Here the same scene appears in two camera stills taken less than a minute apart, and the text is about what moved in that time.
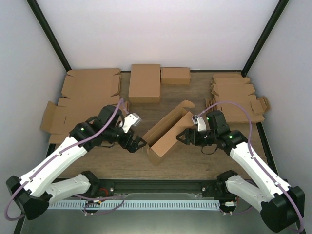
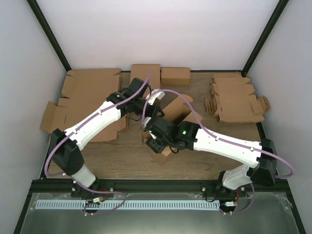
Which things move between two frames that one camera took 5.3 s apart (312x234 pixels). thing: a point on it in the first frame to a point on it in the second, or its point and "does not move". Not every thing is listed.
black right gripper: x=196 y=141 to x=157 y=148
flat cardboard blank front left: x=59 y=120 does not move
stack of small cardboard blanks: x=233 y=87 does not move
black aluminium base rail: x=115 y=186 does not move
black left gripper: x=125 y=144 to x=153 y=110
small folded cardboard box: x=175 y=75 does not move
